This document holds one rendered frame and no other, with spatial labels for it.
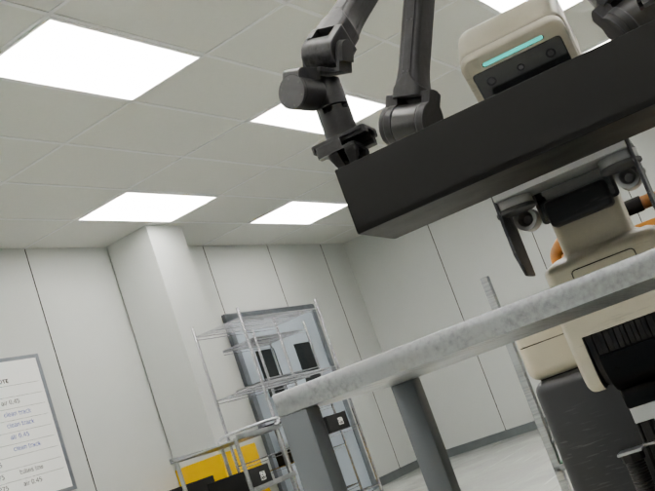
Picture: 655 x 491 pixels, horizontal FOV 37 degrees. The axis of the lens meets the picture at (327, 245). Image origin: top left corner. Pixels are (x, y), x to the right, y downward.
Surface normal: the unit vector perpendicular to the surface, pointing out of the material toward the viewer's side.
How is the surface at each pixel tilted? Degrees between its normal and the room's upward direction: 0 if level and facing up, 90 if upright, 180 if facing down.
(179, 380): 90
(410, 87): 77
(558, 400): 90
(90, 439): 90
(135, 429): 90
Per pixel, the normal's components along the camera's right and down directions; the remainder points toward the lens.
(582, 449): -0.40, -0.04
